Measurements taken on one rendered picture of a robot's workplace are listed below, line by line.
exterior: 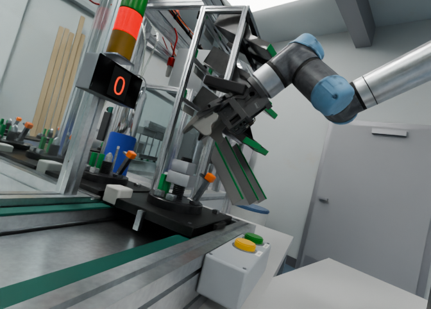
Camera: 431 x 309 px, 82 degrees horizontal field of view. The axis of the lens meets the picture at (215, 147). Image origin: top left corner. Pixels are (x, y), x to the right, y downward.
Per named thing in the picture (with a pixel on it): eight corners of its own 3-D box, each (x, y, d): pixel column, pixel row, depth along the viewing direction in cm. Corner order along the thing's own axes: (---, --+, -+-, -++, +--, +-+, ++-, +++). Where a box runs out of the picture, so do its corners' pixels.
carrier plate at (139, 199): (230, 224, 69) (232, 216, 69) (190, 238, 47) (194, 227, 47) (161, 198, 79) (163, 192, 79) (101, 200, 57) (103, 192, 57)
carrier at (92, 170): (157, 197, 79) (167, 159, 80) (95, 199, 57) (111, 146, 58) (102, 177, 89) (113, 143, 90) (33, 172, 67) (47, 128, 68)
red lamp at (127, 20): (141, 42, 54) (147, 21, 54) (125, 28, 50) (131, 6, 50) (124, 41, 56) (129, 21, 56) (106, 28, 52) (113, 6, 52)
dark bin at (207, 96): (257, 150, 91) (270, 134, 90) (242, 143, 80) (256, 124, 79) (210, 112, 106) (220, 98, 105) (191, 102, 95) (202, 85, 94)
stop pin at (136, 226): (141, 230, 52) (146, 211, 52) (137, 231, 50) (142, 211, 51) (136, 227, 52) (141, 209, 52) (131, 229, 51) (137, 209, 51)
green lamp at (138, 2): (147, 20, 54) (153, 0, 55) (132, 5, 50) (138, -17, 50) (130, 20, 56) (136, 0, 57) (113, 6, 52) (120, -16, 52)
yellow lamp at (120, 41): (135, 64, 54) (141, 43, 54) (117, 52, 49) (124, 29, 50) (117, 62, 56) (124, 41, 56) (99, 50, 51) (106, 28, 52)
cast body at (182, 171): (194, 188, 64) (201, 161, 65) (186, 188, 60) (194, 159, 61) (168, 179, 68) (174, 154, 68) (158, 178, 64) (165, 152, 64)
